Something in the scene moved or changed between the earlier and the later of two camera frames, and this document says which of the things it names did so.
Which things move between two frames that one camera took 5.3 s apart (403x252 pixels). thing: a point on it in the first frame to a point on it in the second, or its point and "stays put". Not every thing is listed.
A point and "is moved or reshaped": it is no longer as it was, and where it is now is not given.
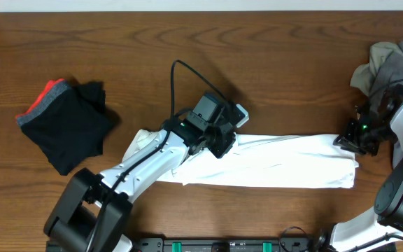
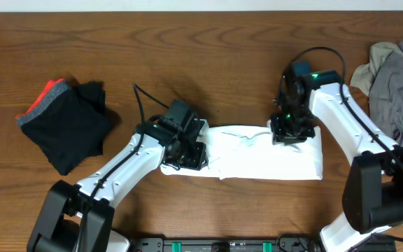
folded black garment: [75, 130] stays put
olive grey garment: [364, 74] stays put
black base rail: [225, 244] stays put
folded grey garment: [55, 89] stays put
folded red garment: [48, 86] stays put
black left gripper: [229, 139] to [196, 161]
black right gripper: [348, 141] to [280, 136]
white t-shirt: [276, 160] is moved or reshaped
